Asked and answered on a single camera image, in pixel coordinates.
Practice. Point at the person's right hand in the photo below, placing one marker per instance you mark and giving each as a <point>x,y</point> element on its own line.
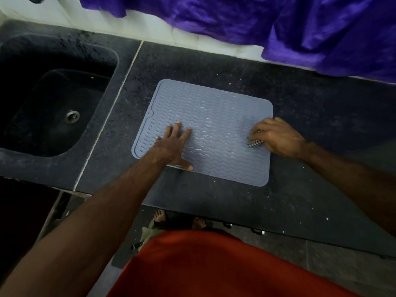
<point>281,137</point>

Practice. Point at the person's left hand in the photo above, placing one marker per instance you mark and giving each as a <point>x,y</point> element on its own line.
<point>170,148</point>

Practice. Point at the black white checkered cloth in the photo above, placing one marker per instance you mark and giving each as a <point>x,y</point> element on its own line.
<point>254,143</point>

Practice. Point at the grey ribbed silicone mat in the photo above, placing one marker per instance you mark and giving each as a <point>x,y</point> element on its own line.
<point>216,151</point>

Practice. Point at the person's left forearm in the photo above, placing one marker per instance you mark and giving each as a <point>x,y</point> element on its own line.
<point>80,225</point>

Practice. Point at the person's right forearm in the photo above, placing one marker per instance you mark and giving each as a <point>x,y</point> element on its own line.
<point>352,182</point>

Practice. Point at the person's foot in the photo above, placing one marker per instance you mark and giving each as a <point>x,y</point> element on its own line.
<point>160,215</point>
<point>198,223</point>

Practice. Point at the person's red garment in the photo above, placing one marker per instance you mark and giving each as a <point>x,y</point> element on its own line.
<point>222,266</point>

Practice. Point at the olive green cloth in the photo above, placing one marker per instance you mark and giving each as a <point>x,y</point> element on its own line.
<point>148,233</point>

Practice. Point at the metal sink drain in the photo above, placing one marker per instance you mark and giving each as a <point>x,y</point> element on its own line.
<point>72,116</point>

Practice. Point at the purple cloth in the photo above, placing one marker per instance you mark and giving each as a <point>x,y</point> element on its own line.
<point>247,18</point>

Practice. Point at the black stone sink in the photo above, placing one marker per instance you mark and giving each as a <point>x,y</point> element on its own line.
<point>43,108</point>

